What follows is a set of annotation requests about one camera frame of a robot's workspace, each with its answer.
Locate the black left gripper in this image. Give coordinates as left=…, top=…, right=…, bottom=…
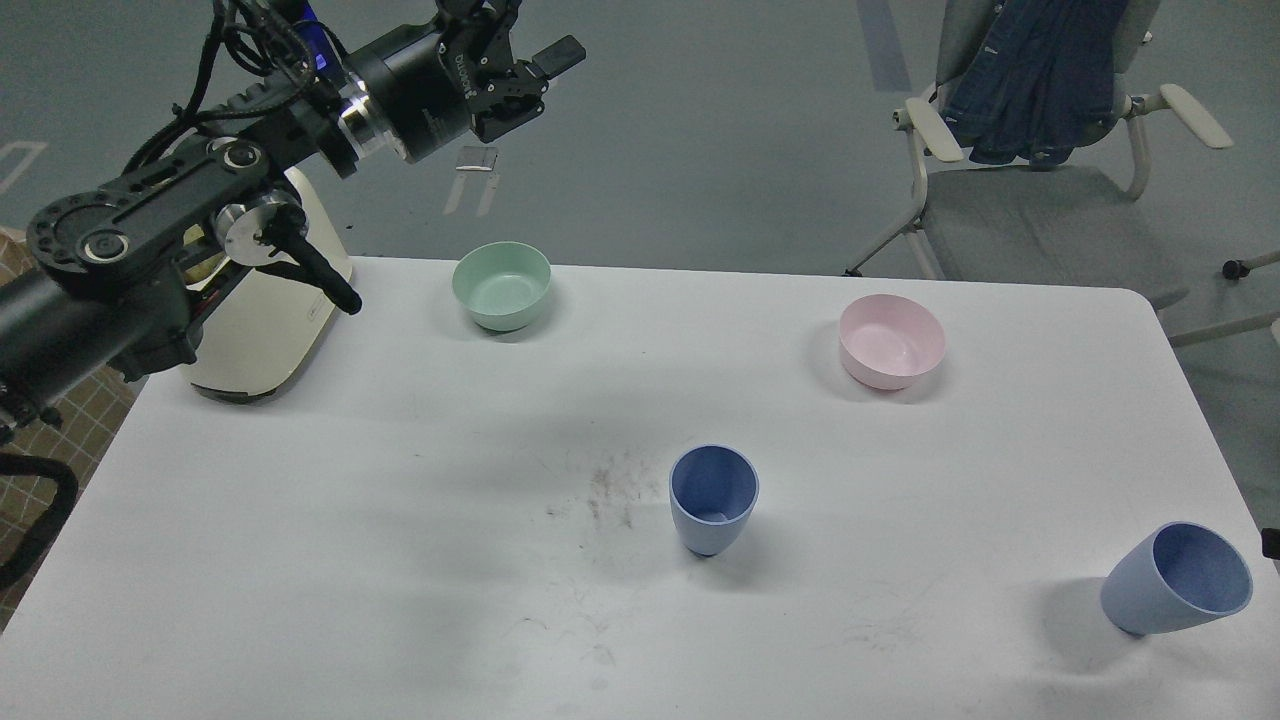
left=346, top=1, right=588, bottom=163

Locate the blue cup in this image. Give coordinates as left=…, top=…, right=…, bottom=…
left=668, top=445, right=762, bottom=557
left=1100, top=521, right=1254, bottom=635

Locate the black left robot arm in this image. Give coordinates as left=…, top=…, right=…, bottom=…
left=1, top=1, right=588, bottom=443

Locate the silver floor plate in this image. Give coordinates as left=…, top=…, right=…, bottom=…
left=454, top=145, right=499, bottom=173

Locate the green bowl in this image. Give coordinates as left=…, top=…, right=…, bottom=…
left=451, top=241, right=552, bottom=332

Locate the cream toaster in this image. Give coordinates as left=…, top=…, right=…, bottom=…
left=180, top=165, right=355, bottom=405

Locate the pink bowl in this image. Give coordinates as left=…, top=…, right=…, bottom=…
left=837, top=293, right=948, bottom=391

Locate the blue denim jacket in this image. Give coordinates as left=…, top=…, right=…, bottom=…
left=941, top=1, right=1128, bottom=168

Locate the brown checked cloth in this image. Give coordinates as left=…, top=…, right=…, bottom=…
left=0, top=225, right=141, bottom=632

